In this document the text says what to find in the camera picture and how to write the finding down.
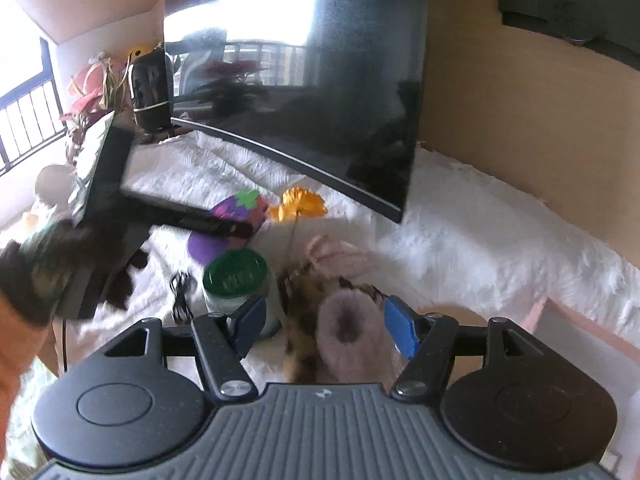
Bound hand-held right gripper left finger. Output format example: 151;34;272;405
102;295;268;403

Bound light pink fuzzy cloth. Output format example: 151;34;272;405
304;234;381;286

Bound black window railing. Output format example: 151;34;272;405
0;37;68;177

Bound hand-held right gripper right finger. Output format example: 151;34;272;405
382;296;538;403

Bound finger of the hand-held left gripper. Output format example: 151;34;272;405
120;186;254;240

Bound black cylindrical container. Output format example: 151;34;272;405
127;51;174;133

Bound purple round pad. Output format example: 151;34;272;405
187;232;251;267

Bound black curved monitor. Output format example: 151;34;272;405
163;0;432;224

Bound white textured blanket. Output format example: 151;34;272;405
50;130;640;391

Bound dark brown fuzzy cloth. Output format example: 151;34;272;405
102;247;151;311

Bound leopard print fuzzy scrunchie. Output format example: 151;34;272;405
277;265;333;382

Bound pink artificial flowers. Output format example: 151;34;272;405
60;51;132;163

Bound purple eggplant plush toy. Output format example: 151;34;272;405
210;189;271;237

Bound orange artificial flower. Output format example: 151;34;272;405
269;186;329;273

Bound black wall power strip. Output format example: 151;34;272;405
496;0;640;73

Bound person's left forearm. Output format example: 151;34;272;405
0;287;53;466

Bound green lid glass jar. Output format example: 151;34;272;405
201;249;286;339

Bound pink cardboard box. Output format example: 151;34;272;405
520;295;640;391

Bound black cable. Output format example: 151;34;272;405
169;271;197;323

